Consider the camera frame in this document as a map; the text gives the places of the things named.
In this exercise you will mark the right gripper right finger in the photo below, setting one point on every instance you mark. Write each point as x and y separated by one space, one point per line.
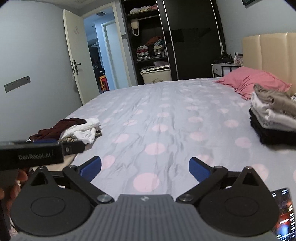
235 203

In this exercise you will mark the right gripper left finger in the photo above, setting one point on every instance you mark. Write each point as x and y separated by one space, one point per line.
54 203

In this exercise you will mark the beige long sleeve garment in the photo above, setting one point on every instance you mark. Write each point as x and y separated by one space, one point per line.
277 101

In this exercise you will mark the folded white grey clothes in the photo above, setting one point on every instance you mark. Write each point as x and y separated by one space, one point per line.
270 119

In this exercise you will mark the person left hand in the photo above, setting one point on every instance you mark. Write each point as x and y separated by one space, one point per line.
15 190

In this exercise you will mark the dark maroon garment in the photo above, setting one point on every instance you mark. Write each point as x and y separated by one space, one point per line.
55 132

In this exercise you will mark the black smartphone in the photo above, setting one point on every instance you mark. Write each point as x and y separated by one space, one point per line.
285 228

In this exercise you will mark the folded black garment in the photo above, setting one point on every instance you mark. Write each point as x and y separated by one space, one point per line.
271 136

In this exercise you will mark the white crumpled cloth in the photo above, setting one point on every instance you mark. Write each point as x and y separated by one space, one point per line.
84 132

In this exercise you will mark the cream bedroom door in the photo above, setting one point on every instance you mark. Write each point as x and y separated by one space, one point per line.
80 57

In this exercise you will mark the polka dot bed sheet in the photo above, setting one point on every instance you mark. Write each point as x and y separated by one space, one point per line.
150 132

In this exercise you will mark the pink pillow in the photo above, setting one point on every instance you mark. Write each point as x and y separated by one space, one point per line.
243 79

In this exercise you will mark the white bedside table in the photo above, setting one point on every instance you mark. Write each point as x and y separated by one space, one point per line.
223 65

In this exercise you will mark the cream storage box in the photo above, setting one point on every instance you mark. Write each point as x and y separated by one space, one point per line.
155 75

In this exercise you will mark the beige padded headboard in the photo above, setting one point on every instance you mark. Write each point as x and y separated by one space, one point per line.
274 53

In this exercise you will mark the dark wardrobe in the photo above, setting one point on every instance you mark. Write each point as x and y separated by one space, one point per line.
192 33

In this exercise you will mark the yellow landscape painting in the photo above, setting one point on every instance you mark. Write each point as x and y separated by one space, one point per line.
247 2

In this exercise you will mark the grey wall plate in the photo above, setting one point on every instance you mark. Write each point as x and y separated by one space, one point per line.
16 84

